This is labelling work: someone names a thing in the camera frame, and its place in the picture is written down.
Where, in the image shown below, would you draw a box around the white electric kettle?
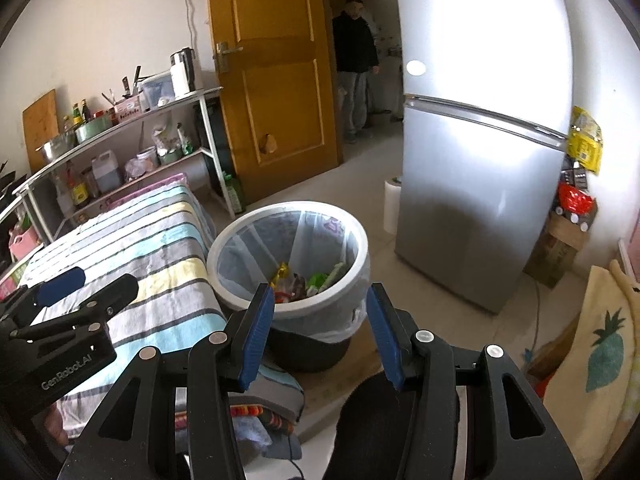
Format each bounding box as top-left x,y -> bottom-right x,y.
169,47 -> 197,99

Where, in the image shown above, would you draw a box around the brown bottle yellow label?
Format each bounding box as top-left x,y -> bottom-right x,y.
70,170 -> 91,206

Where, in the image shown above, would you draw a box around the green cooking pot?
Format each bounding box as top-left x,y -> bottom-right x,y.
74,116 -> 115,144

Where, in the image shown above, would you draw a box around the colourful striped cloth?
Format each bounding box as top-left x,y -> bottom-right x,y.
175,400 -> 304,461

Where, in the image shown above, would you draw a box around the white trash bin with liner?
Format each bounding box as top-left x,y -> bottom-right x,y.
206,201 -> 372,374

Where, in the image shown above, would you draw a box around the silver refrigerator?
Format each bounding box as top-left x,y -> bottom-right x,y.
390,0 -> 576,316

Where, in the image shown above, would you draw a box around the low metal stove rack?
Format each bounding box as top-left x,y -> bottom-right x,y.
0,180 -> 46,281

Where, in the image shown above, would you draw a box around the stacked pans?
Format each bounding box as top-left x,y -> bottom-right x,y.
0,160 -> 31,196

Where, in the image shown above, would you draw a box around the small yellow-green packet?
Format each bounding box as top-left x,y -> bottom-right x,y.
270,262 -> 294,291

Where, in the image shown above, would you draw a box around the green floor bottle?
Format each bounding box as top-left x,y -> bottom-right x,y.
222,172 -> 247,215

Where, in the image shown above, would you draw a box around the pinkish plastic bag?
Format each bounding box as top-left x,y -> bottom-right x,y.
124,156 -> 149,184

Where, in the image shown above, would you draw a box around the steel basin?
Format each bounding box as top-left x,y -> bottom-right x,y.
36,132 -> 79,164

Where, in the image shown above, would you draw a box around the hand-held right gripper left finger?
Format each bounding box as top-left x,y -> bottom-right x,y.
57,282 -> 277,480

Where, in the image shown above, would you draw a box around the black panel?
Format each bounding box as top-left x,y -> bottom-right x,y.
194,105 -> 234,196

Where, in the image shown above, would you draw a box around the floor cable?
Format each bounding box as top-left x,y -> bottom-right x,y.
522,280 -> 546,366

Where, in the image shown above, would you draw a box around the striped cloth covered table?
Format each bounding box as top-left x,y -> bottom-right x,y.
17,182 -> 306,441

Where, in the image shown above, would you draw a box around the yellow packets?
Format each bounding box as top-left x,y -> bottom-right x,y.
567,106 -> 605,176

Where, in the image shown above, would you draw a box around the person's black-clad leg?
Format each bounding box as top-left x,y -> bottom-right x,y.
322,370 -> 461,480

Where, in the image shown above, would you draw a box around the wooden cutting board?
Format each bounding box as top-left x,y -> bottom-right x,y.
22,89 -> 59,174

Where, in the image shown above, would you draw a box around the white paper roll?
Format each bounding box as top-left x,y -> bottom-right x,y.
382,176 -> 405,235

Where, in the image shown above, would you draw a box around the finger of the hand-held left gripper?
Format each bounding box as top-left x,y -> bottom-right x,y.
0,266 -> 87,331
10,274 -> 140,341

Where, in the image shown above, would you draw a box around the large green snack packet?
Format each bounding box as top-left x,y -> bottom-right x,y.
305,262 -> 346,291

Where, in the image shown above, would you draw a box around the cardboard box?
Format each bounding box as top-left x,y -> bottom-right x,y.
522,210 -> 591,289

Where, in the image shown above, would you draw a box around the kitchen knives and utensils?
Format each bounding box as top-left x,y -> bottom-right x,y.
101,65 -> 144,106

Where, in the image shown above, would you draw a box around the cream pineapple print cloth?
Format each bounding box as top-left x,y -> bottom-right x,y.
542,260 -> 640,480

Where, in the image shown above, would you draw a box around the clear plastic container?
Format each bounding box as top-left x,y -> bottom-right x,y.
141,71 -> 176,111

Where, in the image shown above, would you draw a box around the white metal shelf rack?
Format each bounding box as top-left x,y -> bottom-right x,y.
12,87 -> 236,242

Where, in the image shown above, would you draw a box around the crumpled plastic bag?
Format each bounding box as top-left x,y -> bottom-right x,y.
152,124 -> 184,156

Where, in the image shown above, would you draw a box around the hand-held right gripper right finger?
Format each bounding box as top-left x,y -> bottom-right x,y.
366,282 -> 583,480

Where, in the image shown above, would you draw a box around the pink plastic basket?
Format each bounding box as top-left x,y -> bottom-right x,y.
9,225 -> 44,261

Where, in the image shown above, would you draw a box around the white plastic jug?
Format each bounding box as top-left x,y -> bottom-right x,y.
91,151 -> 124,195

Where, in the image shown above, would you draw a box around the pink utensil basket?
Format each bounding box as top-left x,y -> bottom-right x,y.
112,96 -> 146,121

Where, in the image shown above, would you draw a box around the white plastic bottle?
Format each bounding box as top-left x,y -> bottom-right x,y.
55,175 -> 75,216

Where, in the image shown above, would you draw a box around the red plastic bags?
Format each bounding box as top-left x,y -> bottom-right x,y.
555,182 -> 599,221

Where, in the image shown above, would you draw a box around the wooden door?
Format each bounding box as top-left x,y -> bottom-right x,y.
205,0 -> 344,191

